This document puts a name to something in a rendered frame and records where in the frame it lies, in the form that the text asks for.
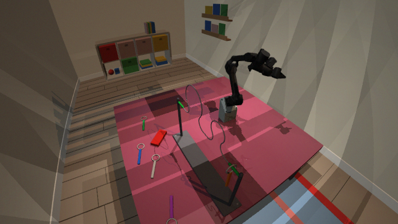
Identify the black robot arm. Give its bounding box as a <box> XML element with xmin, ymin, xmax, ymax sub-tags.
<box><xmin>225</xmin><ymin>48</ymin><xmax>277</xmax><ymax>106</ymax></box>

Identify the red rectangular block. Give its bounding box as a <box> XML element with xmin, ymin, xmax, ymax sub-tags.
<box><xmin>151</xmin><ymin>129</ymin><xmax>167</xmax><ymax>147</ymax></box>

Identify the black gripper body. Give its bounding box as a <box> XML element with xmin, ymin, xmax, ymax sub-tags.
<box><xmin>259</xmin><ymin>64</ymin><xmax>282</xmax><ymax>79</ymax></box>

